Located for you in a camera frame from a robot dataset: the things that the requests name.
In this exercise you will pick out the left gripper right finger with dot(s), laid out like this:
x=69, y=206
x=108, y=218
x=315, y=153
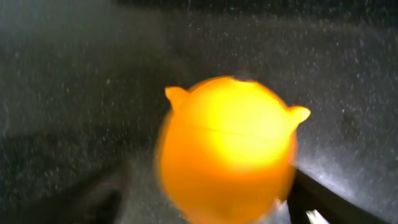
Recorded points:
x=323, y=202

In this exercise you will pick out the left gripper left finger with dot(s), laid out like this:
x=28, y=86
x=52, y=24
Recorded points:
x=102, y=202

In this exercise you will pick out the yellow rubber duck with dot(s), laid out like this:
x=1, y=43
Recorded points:
x=230, y=149

